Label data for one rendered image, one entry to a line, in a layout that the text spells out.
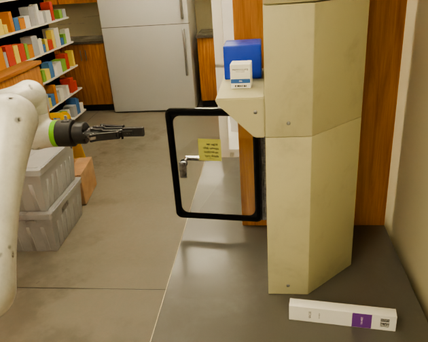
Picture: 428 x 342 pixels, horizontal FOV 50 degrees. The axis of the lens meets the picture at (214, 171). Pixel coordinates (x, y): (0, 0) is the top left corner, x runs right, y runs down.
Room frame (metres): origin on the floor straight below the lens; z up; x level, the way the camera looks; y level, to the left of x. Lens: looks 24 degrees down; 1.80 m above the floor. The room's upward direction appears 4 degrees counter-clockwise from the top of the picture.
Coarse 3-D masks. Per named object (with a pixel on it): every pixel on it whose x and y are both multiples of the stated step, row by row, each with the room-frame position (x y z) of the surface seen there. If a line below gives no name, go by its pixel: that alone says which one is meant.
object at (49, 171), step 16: (32, 160) 2.92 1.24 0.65; (48, 160) 2.89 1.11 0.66; (64, 160) 3.13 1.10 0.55; (32, 176) 2.75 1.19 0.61; (48, 176) 2.86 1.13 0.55; (64, 176) 3.10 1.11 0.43; (32, 192) 2.76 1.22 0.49; (48, 192) 2.83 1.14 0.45; (32, 208) 2.78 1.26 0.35; (48, 208) 2.81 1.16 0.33
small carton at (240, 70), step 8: (232, 64) 1.13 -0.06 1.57; (240, 64) 1.12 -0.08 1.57; (248, 64) 1.12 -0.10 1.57; (232, 72) 1.13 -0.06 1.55; (240, 72) 1.12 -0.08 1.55; (248, 72) 1.12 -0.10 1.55; (232, 80) 1.13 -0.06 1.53; (240, 80) 1.12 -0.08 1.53; (248, 80) 1.12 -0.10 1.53; (232, 88) 1.13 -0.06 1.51
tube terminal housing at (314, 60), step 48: (336, 0) 1.06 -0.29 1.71; (288, 48) 1.02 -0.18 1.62; (336, 48) 1.06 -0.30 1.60; (288, 96) 1.02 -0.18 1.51; (336, 96) 1.07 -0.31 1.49; (288, 144) 1.02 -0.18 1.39; (336, 144) 1.07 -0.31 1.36; (288, 192) 1.02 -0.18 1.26; (336, 192) 1.08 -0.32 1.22; (288, 240) 1.02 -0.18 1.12; (336, 240) 1.09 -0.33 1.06; (288, 288) 1.02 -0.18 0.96
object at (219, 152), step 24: (192, 120) 1.39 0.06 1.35; (216, 120) 1.37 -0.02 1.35; (192, 144) 1.39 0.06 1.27; (216, 144) 1.37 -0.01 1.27; (240, 144) 1.35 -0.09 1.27; (192, 168) 1.39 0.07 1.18; (216, 168) 1.37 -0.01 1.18; (240, 168) 1.35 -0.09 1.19; (192, 192) 1.39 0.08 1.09; (216, 192) 1.37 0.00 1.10; (240, 192) 1.35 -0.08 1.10
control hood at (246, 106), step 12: (228, 84) 1.18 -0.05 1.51; (252, 84) 1.16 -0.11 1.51; (228, 96) 1.06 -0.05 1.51; (240, 96) 1.05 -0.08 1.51; (252, 96) 1.04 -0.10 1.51; (228, 108) 1.04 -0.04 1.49; (240, 108) 1.04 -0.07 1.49; (252, 108) 1.03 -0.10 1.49; (264, 108) 1.03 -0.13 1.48; (240, 120) 1.04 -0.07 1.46; (252, 120) 1.03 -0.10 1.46; (264, 120) 1.03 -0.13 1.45; (252, 132) 1.03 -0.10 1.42; (264, 132) 1.03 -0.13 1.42
